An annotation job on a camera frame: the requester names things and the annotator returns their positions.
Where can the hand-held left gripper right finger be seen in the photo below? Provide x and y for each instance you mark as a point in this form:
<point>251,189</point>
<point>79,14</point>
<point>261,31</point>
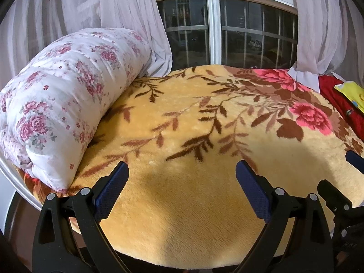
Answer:
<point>253,193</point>

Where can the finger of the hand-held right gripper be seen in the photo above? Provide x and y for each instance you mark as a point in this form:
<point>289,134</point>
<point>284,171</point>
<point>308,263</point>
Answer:
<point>355,161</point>
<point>332,194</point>

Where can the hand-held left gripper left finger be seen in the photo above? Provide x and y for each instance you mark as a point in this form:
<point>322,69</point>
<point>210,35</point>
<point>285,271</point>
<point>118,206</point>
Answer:
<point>112,187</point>

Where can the small dark green object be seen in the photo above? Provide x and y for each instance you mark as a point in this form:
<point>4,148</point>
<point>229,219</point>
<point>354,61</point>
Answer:
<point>349,112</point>

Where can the red cloth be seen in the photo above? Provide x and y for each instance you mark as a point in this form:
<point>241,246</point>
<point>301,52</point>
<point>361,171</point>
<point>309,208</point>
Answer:
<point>335,102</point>

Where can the yellow packet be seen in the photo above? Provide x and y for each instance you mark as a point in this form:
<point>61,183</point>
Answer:
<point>351,93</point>

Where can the yellow floral blanket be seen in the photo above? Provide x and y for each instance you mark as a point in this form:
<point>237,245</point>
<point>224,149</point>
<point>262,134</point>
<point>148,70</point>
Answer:
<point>184,148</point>

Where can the floral white quilt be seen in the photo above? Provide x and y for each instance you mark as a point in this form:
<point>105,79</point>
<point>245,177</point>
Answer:
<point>71,91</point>

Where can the sheer white curtain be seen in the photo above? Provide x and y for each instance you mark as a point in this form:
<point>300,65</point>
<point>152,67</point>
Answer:
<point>85,5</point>
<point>327,20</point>

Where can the white framed window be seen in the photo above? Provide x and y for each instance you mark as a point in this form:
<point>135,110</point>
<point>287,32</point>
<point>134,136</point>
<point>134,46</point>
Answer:
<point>213,34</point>

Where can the white bed frame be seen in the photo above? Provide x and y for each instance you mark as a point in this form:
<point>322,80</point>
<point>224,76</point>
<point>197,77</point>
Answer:
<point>17,180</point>

